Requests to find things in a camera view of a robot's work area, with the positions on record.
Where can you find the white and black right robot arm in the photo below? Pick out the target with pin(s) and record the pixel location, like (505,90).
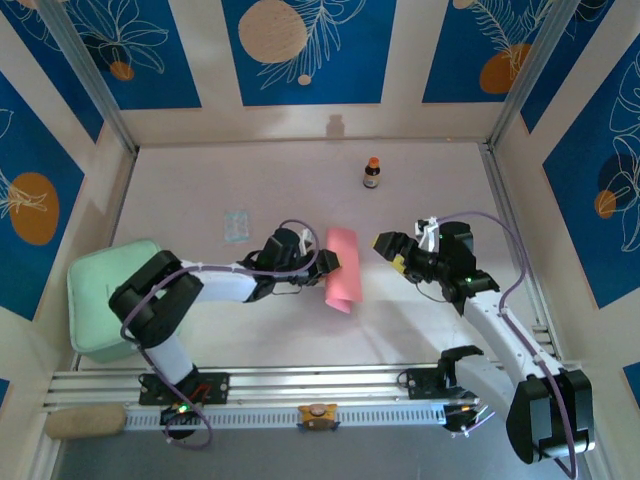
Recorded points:
(500,325)

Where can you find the aluminium corner post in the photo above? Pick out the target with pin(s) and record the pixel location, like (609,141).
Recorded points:
(528,75)
(90,75)

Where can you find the aluminium rail frame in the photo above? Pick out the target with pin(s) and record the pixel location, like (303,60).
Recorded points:
(310,382)

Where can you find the beige foam roll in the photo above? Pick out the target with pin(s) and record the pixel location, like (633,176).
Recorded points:
(85,422)

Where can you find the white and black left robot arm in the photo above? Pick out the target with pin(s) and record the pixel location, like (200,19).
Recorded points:
(220,287)

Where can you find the clear plastic packet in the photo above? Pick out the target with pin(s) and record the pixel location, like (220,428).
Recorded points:
(236,227)

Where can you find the aluminium side rail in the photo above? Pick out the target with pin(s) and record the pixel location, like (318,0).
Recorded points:
(502,200)

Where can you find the pink cloth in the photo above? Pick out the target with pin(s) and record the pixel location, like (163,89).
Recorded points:
(345,285)

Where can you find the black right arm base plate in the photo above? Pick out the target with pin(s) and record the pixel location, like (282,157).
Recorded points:
(420,385)

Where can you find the small brown bottle orange cap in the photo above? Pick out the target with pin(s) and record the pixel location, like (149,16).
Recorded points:
(370,176)

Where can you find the mint green case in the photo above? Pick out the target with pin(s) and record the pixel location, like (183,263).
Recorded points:
(90,300)

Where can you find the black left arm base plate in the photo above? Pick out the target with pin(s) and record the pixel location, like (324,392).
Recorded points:
(220,387)

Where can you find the yellow clamp fixture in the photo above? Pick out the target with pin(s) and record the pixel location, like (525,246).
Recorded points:
(318,412)

